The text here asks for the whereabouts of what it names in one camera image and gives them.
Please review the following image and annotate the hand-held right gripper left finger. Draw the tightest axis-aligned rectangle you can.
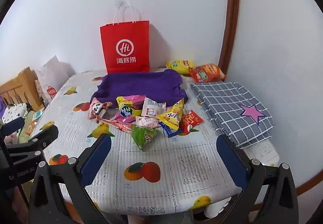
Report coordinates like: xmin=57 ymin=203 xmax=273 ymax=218
xmin=28 ymin=133 xmax=119 ymax=224

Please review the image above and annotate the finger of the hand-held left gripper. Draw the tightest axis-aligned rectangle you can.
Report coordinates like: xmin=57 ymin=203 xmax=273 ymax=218
xmin=1 ymin=116 xmax=25 ymax=137
xmin=25 ymin=125 xmax=59 ymax=150

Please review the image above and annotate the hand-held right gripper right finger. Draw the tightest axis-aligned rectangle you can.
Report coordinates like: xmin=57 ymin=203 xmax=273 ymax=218
xmin=195 ymin=134 xmax=307 ymax=224

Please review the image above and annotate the orange sausage snack stick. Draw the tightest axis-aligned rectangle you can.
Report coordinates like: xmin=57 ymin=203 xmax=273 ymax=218
xmin=96 ymin=116 xmax=134 ymax=134

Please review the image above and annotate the pink panda snack packet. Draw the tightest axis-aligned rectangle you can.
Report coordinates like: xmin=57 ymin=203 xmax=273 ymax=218
xmin=87 ymin=97 xmax=113 ymax=120

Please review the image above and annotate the green triangular snack packet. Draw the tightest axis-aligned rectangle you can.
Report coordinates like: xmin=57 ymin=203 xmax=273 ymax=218
xmin=130 ymin=125 xmax=159 ymax=152

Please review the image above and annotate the yellow pink snack packet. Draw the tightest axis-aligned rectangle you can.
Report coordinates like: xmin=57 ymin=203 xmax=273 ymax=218
xmin=115 ymin=95 xmax=147 ymax=124

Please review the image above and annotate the red snack packet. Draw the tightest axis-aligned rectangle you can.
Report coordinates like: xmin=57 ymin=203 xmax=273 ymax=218
xmin=180 ymin=110 xmax=204 ymax=136

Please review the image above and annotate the yellow triangular snack packet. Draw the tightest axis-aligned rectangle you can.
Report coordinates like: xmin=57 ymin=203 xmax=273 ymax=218
xmin=156 ymin=99 xmax=185 ymax=132

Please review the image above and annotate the purple towel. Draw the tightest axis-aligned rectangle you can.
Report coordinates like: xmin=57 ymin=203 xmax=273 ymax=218
xmin=90 ymin=69 xmax=190 ymax=109

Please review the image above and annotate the white dotted cloth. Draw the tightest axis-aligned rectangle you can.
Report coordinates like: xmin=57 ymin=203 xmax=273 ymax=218
xmin=2 ymin=103 xmax=28 ymax=124

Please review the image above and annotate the fruit print tablecloth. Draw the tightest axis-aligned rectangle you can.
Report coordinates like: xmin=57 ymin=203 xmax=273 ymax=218
xmin=31 ymin=68 xmax=280 ymax=217

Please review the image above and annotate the grey checked cloth pink star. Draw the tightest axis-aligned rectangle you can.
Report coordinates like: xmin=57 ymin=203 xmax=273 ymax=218
xmin=190 ymin=82 xmax=275 ymax=149

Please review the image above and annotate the white plastic bag red label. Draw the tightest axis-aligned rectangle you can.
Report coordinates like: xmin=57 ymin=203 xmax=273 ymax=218
xmin=35 ymin=55 xmax=76 ymax=107

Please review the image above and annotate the white pink snack packet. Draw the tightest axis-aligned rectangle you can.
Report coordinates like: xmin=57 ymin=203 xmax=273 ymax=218
xmin=135 ymin=115 xmax=162 ymax=129

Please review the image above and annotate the blue snack packet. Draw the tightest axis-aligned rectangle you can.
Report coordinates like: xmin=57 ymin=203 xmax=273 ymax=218
xmin=159 ymin=121 xmax=182 ymax=138

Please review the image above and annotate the red orange snack bag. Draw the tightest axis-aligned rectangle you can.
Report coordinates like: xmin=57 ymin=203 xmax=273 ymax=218
xmin=188 ymin=63 xmax=225 ymax=84

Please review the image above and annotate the yellow snack bag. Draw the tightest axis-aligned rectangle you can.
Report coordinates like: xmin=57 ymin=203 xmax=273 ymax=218
xmin=166 ymin=60 xmax=197 ymax=75

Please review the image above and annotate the red paper bag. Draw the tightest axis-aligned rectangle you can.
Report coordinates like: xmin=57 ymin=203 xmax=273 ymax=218
xmin=100 ymin=1 xmax=150 ymax=74

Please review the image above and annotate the brown wooden door frame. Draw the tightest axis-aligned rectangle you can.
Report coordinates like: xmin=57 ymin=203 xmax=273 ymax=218
xmin=217 ymin=0 xmax=241 ymax=82

